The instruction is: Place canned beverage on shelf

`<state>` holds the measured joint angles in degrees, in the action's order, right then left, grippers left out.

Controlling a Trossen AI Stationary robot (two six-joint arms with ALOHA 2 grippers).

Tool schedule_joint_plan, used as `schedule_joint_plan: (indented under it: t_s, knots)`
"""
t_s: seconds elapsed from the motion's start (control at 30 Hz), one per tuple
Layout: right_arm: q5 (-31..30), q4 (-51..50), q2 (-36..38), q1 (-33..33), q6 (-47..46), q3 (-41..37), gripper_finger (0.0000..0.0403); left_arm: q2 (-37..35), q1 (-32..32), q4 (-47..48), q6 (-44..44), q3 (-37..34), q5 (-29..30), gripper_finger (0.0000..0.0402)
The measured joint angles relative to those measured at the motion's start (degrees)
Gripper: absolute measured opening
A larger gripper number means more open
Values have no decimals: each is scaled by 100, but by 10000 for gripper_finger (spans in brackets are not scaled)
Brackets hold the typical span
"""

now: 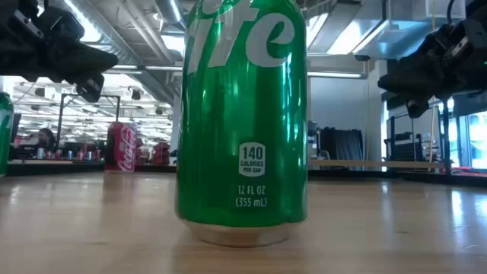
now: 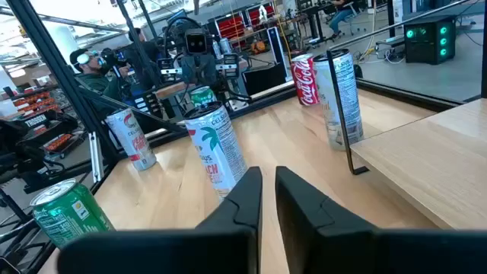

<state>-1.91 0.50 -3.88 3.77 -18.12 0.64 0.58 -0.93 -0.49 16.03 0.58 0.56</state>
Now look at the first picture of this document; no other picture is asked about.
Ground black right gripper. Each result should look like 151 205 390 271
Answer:
378 17 487 119

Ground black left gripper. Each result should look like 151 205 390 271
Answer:
0 0 119 103

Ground red Coca-Cola can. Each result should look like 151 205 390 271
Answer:
104 121 138 174

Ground green Sprite can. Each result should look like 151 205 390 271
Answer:
175 0 308 248
0 91 15 178

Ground black metal rack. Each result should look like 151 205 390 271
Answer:
385 99 453 177

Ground person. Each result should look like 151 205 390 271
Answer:
37 127 57 151

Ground black monitor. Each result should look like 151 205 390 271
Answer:
12 112 22 145

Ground black fabric panel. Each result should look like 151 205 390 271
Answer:
320 127 365 171

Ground background wooden table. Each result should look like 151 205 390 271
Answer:
8 158 104 165

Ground red stacked bins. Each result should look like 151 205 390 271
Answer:
151 141 171 166

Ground silver ventilation duct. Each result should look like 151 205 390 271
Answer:
45 0 182 104

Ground black metal frame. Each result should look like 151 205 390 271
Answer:
56 93 122 150

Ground wooden shelf black frame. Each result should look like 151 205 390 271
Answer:
308 158 445 170

